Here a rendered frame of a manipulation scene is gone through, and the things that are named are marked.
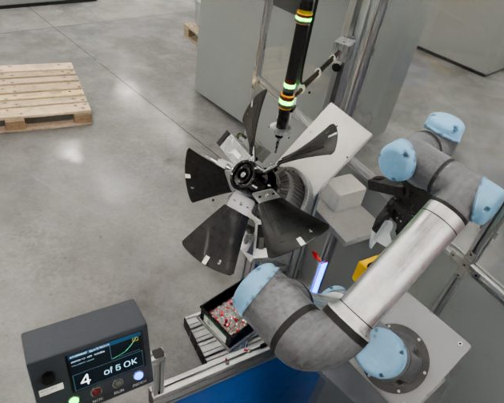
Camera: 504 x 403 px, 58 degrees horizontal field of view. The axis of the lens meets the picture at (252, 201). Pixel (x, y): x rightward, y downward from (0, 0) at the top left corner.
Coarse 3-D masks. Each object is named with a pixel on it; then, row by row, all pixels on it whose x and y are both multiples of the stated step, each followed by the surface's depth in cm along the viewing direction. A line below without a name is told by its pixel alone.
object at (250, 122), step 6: (264, 90) 170; (258, 96) 174; (264, 96) 169; (258, 102) 172; (246, 108) 184; (252, 108) 177; (258, 108) 170; (252, 114) 175; (258, 114) 168; (246, 120) 183; (252, 120) 173; (246, 126) 183; (252, 126) 172; (246, 132) 183; (252, 132) 171; (252, 138) 169; (252, 144) 169
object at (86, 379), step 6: (84, 372) 101; (90, 372) 102; (78, 378) 101; (84, 378) 102; (90, 378) 103; (96, 378) 103; (78, 384) 101; (84, 384) 102; (90, 384) 103; (78, 390) 102
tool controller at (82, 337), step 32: (64, 320) 105; (96, 320) 105; (128, 320) 106; (32, 352) 96; (64, 352) 97; (96, 352) 101; (128, 352) 105; (32, 384) 96; (64, 384) 100; (96, 384) 104; (128, 384) 109
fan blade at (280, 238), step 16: (272, 208) 154; (288, 208) 155; (272, 224) 149; (288, 224) 149; (304, 224) 149; (320, 224) 148; (272, 240) 146; (288, 240) 145; (304, 240) 144; (272, 256) 143
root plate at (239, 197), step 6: (234, 192) 165; (234, 198) 166; (240, 198) 166; (246, 198) 166; (228, 204) 165; (234, 204) 166; (246, 204) 166; (252, 204) 167; (240, 210) 166; (246, 210) 166; (246, 216) 167
